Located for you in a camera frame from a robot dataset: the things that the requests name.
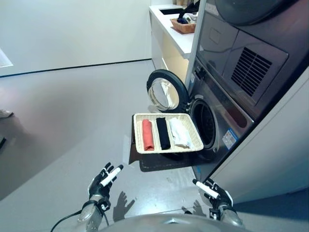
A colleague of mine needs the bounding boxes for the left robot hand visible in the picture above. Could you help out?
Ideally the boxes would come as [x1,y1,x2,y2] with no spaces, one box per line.
[87,162,124,202]

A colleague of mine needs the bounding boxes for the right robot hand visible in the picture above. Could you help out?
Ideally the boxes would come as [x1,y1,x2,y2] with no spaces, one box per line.
[192,178,234,211]

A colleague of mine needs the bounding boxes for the grey front-load washing machine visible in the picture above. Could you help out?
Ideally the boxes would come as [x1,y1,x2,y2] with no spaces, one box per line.
[183,57,255,184]

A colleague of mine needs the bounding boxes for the round washing machine door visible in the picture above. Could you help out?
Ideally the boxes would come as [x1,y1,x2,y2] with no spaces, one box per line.
[146,69,191,114]

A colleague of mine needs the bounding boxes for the clothes in brown basket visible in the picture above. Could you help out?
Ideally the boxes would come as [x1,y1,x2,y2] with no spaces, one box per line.
[177,12,199,25]

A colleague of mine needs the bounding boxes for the grey robot torso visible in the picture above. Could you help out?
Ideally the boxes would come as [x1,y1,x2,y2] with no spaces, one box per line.
[98,212,252,232]

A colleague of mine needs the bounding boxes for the dark stool under tray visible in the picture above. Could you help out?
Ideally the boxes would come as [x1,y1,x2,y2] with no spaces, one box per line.
[128,122,194,173]

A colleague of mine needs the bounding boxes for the folded red cloth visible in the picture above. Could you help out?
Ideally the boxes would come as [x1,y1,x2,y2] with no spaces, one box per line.
[141,119,155,152]

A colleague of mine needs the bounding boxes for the folded white cloth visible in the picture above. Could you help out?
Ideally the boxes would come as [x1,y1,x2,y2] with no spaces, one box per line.
[169,117,193,149]

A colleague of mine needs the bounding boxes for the white wicker laundry tray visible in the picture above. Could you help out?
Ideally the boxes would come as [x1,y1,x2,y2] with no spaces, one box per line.
[133,112,205,154]

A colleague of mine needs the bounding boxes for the folded black cloth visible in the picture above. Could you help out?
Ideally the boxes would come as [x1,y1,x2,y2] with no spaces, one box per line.
[155,117,171,150]

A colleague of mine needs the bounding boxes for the grey stacked dryer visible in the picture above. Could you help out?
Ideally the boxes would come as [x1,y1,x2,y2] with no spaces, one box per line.
[195,0,309,121]

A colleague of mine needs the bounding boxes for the white counter cabinet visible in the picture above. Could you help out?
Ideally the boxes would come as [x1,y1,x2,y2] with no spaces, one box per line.
[149,4,196,84]

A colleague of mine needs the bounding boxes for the brown wicker basket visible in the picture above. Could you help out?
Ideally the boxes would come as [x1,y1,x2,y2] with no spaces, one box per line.
[170,18,196,34]

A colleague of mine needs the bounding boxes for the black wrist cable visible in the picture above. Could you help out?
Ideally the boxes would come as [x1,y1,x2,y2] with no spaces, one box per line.
[50,209,84,232]

